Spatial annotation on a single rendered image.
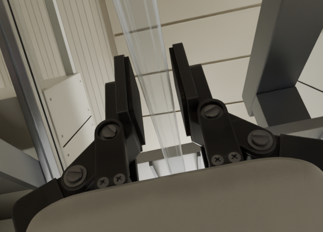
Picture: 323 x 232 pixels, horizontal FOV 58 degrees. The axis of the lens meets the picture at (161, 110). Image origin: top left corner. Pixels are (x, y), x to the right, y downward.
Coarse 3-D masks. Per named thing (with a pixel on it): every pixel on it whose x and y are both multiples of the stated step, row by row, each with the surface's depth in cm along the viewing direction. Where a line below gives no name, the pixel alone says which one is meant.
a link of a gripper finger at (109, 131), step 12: (108, 120) 12; (96, 132) 12; (108, 132) 12; (120, 132) 12; (96, 144) 12; (108, 144) 11; (120, 144) 11; (96, 156) 11; (108, 156) 11; (120, 156) 11; (96, 168) 11; (108, 168) 11; (120, 168) 11; (132, 168) 13; (96, 180) 10; (108, 180) 10; (120, 180) 10; (132, 180) 13
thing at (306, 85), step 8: (320, 40) 79; (320, 48) 80; (312, 56) 85; (320, 56) 81; (312, 64) 86; (320, 64) 81; (304, 72) 93; (312, 72) 87; (320, 72) 82; (304, 80) 94; (312, 80) 88; (320, 80) 83; (304, 88) 95; (312, 88) 89; (320, 88) 84; (304, 96) 96; (312, 96) 90; (320, 96) 85; (312, 104) 91; (320, 104) 86; (312, 112) 92; (320, 112) 87
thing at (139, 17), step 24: (120, 0) 9; (144, 0) 9; (120, 24) 10; (144, 24) 10; (144, 48) 11; (144, 72) 12; (168, 72) 13; (144, 96) 14; (168, 96) 14; (168, 120) 16; (168, 144) 19; (168, 168) 23
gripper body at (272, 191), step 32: (256, 160) 10; (288, 160) 9; (96, 192) 10; (128, 192) 9; (160, 192) 9; (192, 192) 9; (224, 192) 9; (256, 192) 9; (288, 192) 8; (320, 192) 8; (32, 224) 9; (64, 224) 9; (96, 224) 9; (128, 224) 8; (160, 224) 8; (192, 224) 8; (224, 224) 8; (256, 224) 8; (288, 224) 8; (320, 224) 8
